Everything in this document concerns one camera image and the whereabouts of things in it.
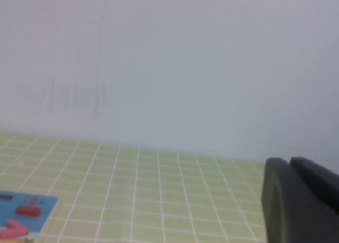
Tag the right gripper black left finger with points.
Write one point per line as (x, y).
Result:
(291, 214)

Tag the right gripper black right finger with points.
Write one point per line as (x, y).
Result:
(320, 179)

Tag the blue wooden puzzle board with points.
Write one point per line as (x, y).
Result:
(47, 203)

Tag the green checked tablecloth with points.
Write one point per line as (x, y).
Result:
(159, 200)

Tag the red minus sign block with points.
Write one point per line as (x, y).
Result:
(27, 211)

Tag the pink greater-than sign block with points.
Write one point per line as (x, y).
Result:
(22, 229)

